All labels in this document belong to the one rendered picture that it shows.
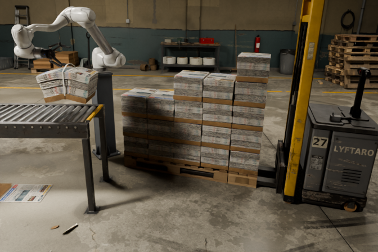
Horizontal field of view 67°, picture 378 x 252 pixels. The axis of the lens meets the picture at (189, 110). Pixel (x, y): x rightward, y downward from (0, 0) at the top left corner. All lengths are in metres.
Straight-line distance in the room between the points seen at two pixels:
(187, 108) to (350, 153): 1.47
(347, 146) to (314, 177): 0.39
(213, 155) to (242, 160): 0.29
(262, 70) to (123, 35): 7.38
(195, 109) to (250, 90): 0.56
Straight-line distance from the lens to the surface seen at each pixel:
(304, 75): 2.43
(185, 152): 2.97
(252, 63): 2.60
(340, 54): 8.72
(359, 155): 2.75
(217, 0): 9.53
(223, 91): 2.68
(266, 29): 9.87
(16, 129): 2.55
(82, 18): 2.79
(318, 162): 2.72
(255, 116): 2.71
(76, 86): 2.44
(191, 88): 2.74
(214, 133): 2.82
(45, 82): 2.52
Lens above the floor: 1.59
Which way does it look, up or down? 18 degrees down
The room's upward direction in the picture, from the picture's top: 1 degrees clockwise
